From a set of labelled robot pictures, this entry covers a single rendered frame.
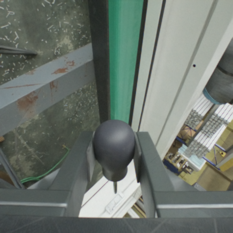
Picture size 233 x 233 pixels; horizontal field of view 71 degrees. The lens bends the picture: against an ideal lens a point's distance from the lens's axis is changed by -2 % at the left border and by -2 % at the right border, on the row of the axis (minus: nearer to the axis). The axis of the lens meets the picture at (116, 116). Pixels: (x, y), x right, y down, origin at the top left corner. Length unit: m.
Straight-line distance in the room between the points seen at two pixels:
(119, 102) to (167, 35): 0.10
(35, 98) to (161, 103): 0.17
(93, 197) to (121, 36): 0.34
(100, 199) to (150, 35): 0.34
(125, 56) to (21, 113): 0.12
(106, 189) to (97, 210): 0.05
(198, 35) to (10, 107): 0.19
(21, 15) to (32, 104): 0.90
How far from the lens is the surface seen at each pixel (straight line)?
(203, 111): 4.57
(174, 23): 0.20
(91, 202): 0.42
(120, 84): 0.20
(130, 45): 0.19
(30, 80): 0.20
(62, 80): 0.20
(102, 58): 0.19
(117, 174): 0.17
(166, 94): 0.24
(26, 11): 1.07
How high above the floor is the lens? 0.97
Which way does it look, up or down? 25 degrees down
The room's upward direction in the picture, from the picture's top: 129 degrees clockwise
